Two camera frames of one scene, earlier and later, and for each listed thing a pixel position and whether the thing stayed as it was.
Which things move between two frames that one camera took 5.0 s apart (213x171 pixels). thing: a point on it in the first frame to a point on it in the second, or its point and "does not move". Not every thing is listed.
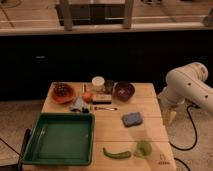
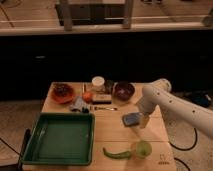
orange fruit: [87, 97] does not move
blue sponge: [132, 119] does not move
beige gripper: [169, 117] to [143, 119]
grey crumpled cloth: [79, 105] does not move
